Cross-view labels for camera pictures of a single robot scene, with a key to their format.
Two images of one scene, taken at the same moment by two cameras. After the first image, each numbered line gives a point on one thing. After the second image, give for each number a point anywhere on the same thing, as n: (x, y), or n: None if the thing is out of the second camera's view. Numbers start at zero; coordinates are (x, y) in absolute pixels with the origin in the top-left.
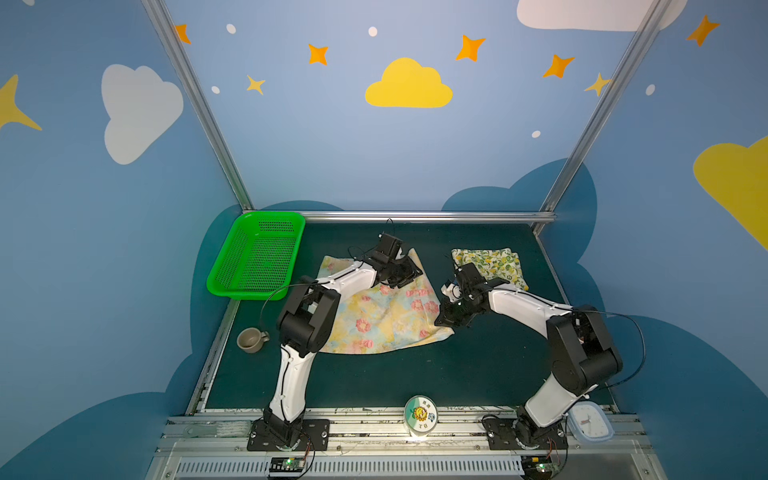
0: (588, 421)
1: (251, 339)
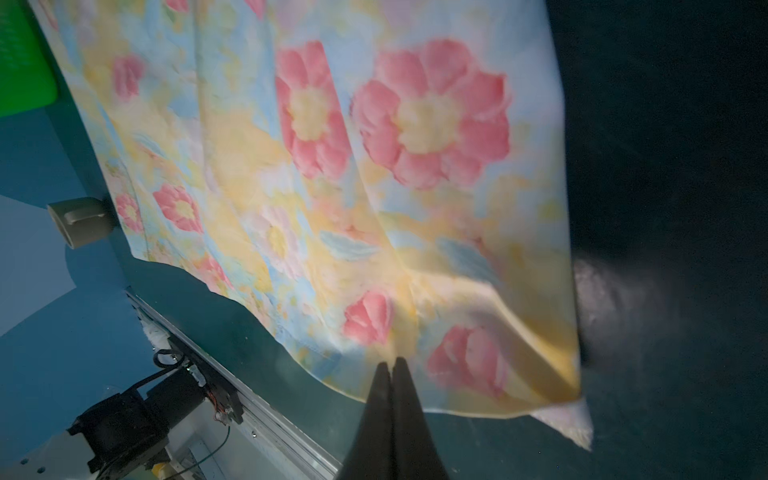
0: None
1: (82, 220)
